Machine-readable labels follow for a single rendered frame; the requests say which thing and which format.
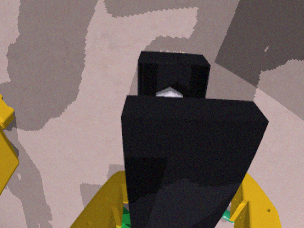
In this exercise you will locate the white hex nut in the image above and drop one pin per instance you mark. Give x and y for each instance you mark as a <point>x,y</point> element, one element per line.
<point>169,92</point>

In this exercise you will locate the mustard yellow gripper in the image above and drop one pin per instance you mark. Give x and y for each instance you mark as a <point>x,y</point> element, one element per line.
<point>250,207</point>

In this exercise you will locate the green cylinder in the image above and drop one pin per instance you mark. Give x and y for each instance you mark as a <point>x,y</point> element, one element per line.
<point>226,216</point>

